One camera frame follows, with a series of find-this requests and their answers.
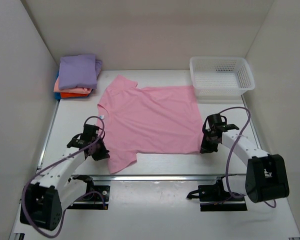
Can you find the folded purple t-shirt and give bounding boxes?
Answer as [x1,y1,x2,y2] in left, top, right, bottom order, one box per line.
[58,54,103,90]

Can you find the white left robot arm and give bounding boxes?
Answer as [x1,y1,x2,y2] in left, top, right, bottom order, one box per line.
[19,123,110,231]

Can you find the folded blue t-shirt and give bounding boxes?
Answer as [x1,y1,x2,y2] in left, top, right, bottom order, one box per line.
[54,72,62,101]

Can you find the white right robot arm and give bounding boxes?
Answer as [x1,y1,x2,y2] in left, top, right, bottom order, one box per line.
[199,113,290,203]

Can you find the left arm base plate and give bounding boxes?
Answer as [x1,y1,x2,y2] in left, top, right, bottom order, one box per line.
[68,185,111,210]

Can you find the pink t-shirt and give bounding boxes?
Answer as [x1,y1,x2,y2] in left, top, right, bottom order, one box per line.
[97,75,203,174]

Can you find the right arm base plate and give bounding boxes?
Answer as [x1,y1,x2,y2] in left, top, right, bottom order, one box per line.
[186,182,248,212]

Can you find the aluminium table edge rail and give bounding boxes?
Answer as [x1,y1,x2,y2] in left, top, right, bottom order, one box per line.
[36,99,272,183]

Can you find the folded salmon t-shirt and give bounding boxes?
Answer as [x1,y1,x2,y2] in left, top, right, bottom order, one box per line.
[53,77,93,94]

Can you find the white plastic basket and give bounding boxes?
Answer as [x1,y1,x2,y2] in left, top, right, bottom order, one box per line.
[189,56,255,99]

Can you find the folded orange t-shirt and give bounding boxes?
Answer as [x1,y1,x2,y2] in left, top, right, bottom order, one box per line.
[60,92,90,99]

